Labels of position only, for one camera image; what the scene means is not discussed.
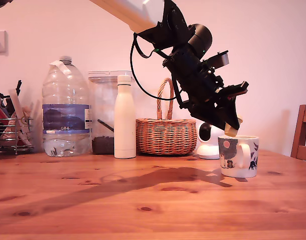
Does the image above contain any white paper strip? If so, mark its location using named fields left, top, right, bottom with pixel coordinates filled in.
left=8, top=88, right=34, bottom=148

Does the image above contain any short black arm cable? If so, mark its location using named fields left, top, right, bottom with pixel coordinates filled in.
left=136, top=36, right=173, bottom=60

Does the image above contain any wooden chair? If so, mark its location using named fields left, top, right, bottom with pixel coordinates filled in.
left=289, top=104, right=306, bottom=163

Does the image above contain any metal wire rack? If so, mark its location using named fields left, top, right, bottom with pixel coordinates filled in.
left=0, top=117, right=35, bottom=156

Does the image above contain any gold coffee capsule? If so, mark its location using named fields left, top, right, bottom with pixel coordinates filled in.
left=223, top=115, right=244, bottom=138

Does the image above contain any wicker basket with handle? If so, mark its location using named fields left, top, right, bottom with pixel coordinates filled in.
left=135, top=77, right=197, bottom=156

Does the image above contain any clear jar with coffee grounds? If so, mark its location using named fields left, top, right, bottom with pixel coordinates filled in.
left=87, top=70, right=136, bottom=156

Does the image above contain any white insulated bottle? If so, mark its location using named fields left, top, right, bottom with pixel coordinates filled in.
left=114, top=74, right=137, bottom=160

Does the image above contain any long black arm cable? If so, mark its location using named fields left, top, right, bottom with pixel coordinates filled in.
left=130, top=33, right=180, bottom=101

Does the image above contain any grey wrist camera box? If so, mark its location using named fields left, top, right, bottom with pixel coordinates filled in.
left=201, top=49, right=230, bottom=71

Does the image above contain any large clear water bottle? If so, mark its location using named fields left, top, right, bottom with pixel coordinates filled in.
left=42, top=56, right=91, bottom=158

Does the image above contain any dark scoop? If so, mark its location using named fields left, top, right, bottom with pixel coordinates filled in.
left=97, top=119, right=115, bottom=133

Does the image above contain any black pen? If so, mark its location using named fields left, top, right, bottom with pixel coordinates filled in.
left=15, top=79, right=23, bottom=98

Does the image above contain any small white round camera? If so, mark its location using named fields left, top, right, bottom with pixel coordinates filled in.
left=196, top=121, right=222, bottom=160

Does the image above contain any white illustrated coffee mug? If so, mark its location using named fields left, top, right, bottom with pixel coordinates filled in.
left=217, top=135, right=259, bottom=179

